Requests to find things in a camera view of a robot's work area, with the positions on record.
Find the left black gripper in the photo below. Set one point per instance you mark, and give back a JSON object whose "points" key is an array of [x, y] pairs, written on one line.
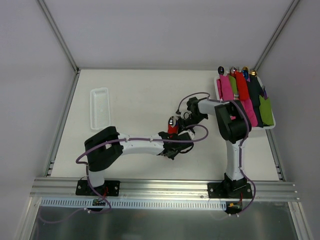
{"points": [[182, 137]]}

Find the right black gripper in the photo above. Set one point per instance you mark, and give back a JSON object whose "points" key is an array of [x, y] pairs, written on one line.
{"points": [[185, 120]]}

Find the red paper napkin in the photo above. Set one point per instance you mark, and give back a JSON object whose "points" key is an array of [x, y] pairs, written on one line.
{"points": [[173, 130]]}

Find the green handled spoon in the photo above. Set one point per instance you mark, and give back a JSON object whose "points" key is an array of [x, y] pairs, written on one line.
{"points": [[172, 121]]}

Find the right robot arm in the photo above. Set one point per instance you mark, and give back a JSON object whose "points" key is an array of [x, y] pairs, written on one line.
{"points": [[234, 127]]}

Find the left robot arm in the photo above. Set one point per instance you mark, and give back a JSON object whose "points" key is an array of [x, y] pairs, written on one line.
{"points": [[161, 144]]}

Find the pink napkin roll upper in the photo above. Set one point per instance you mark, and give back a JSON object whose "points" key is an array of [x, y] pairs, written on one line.
{"points": [[226, 92]]}

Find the pink napkin roll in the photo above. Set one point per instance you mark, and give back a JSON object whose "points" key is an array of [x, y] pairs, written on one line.
{"points": [[248, 107], [226, 92]]}

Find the green napkin roll left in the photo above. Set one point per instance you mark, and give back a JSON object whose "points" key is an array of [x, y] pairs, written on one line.
{"points": [[233, 84]]}

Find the green napkin roll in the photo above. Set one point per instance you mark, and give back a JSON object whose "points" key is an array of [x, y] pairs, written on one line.
{"points": [[233, 84], [265, 110]]}

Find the pink napkin roll lower right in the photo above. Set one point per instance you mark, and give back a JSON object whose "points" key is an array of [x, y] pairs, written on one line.
{"points": [[248, 107]]}

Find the red napkin roll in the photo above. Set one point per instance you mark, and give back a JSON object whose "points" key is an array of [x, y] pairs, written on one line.
{"points": [[241, 84]]}

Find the dark navy napkin roll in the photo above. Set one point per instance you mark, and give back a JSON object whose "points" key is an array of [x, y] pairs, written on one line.
{"points": [[254, 90]]}

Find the green napkin roll right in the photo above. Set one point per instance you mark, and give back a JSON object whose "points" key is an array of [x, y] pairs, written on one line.
{"points": [[265, 110]]}

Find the white tray of rolls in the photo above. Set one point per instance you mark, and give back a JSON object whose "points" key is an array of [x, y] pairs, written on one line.
{"points": [[236, 97]]}

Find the white perforated utensil tray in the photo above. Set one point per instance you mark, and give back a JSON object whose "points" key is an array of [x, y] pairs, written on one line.
{"points": [[99, 108]]}

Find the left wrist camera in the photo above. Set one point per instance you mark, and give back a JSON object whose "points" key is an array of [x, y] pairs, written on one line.
{"points": [[187, 135]]}

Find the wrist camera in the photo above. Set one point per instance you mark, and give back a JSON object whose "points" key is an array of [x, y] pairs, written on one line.
{"points": [[187, 135], [178, 113]]}

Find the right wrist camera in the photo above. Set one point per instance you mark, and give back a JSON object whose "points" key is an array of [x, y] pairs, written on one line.
{"points": [[178, 113]]}

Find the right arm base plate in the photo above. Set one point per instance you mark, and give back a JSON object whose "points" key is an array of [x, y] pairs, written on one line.
{"points": [[222, 191]]}

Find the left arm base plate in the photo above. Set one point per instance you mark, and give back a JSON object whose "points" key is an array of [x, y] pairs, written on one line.
{"points": [[110, 188]]}

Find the white slotted cable duct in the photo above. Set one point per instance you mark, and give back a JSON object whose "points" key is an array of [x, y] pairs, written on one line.
{"points": [[149, 204]]}

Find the right frame post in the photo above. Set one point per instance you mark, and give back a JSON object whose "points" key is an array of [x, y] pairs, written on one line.
{"points": [[277, 32]]}

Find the frame post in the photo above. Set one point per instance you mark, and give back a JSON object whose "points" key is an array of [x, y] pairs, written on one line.
{"points": [[277, 32], [57, 34]]}

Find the left frame post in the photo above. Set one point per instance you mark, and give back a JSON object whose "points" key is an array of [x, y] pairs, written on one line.
{"points": [[57, 34]]}

